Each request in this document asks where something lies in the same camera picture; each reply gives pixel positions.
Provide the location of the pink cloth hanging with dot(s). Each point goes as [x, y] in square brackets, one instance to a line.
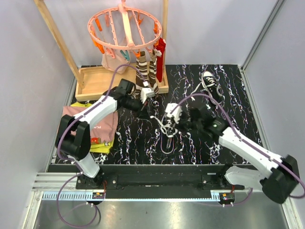
[110, 63]

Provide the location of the black marble pattern mat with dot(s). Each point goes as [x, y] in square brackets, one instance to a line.
[138, 141]

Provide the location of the wooden rack frame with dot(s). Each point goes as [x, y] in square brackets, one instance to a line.
[93, 81]

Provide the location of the black sneaker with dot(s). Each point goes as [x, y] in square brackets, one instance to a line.
[216, 95]
[167, 141]

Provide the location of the pink folded t-shirt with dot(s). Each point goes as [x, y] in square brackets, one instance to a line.
[77, 108]

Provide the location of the red sock hanging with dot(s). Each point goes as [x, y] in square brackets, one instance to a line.
[161, 45]

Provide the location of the brown striped sock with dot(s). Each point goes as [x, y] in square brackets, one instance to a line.
[141, 74]
[152, 72]

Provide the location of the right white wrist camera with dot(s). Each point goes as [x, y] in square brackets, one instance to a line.
[173, 111]

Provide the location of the brown striped sock left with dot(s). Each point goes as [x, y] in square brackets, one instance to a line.
[141, 74]

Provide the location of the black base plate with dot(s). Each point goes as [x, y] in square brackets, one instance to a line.
[212, 176]

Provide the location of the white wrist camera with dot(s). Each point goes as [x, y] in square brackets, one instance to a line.
[173, 111]
[146, 93]

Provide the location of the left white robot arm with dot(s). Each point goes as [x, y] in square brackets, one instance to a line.
[73, 139]

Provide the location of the white shoelace sneaker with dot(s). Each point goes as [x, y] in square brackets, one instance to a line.
[200, 87]
[166, 129]

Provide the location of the yellow folded t-shirt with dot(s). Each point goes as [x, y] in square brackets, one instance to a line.
[103, 134]

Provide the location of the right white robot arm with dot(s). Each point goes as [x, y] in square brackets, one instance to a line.
[274, 175]

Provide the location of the aluminium rail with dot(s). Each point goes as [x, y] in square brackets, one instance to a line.
[63, 187]

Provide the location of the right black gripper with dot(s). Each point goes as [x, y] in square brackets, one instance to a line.
[183, 114]

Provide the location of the pink round clip hanger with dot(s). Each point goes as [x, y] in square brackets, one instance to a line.
[121, 30]

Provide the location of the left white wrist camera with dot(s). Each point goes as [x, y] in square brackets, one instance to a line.
[146, 93]

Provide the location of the brown striped sock right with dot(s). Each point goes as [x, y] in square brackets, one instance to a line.
[152, 72]

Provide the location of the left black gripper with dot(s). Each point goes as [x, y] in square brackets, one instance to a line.
[140, 105]

